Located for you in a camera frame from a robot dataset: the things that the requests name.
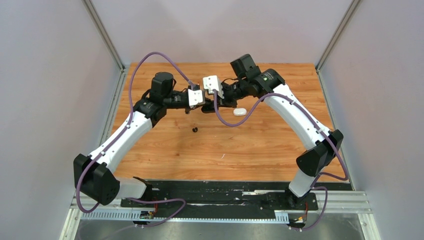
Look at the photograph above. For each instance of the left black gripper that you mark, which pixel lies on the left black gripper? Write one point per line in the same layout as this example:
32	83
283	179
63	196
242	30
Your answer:
189	109

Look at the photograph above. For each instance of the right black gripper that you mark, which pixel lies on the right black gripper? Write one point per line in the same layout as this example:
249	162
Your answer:
224	102

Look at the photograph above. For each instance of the white earbud charging case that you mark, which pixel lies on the white earbud charging case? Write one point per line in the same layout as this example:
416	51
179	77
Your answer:
239	112

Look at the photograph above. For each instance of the black earbud charging case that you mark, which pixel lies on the black earbud charging case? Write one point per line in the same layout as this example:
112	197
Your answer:
207	109

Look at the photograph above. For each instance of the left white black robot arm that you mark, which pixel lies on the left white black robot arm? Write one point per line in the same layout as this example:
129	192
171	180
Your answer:
94	173

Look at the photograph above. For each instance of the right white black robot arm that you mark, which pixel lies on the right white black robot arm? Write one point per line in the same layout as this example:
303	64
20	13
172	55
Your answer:
321	144

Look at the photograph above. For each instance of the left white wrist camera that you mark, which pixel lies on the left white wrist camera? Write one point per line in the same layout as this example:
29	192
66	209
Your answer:
195	92

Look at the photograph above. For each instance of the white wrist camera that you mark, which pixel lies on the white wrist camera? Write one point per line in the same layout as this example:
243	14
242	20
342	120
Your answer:
195	92
212	85

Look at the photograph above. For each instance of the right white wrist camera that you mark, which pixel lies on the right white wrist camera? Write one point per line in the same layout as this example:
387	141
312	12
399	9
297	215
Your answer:
212	85

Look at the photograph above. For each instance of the right aluminium corner post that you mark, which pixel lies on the right aluminium corner post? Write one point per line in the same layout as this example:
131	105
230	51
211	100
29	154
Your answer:
348	15

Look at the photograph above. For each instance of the aluminium corner post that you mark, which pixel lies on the aluminium corner post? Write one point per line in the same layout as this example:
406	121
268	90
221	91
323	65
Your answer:
348	15
94	15

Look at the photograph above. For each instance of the left aluminium corner post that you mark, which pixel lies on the left aluminium corner post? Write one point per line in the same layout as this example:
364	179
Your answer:
94	15

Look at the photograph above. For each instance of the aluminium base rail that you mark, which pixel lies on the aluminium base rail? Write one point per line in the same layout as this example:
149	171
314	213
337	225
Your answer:
264	197

